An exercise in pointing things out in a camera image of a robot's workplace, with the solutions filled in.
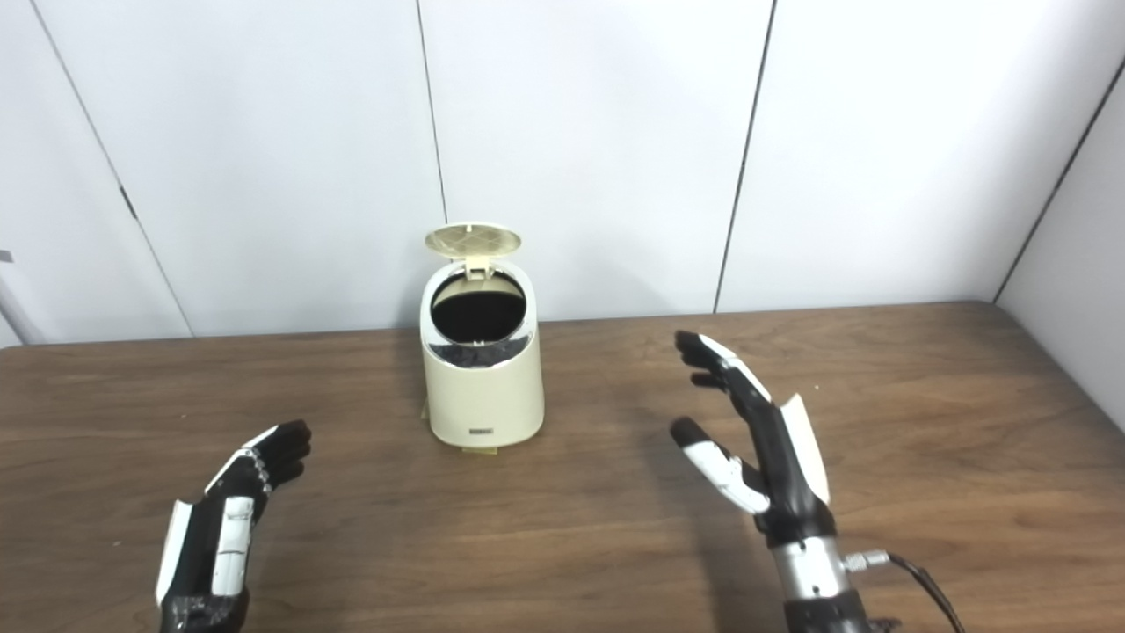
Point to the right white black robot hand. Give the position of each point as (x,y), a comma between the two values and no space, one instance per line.
(782,466)

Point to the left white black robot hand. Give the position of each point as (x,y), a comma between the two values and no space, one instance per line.
(206,536)

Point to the cream-colored lidded bin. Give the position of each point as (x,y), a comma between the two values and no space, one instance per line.
(483,387)

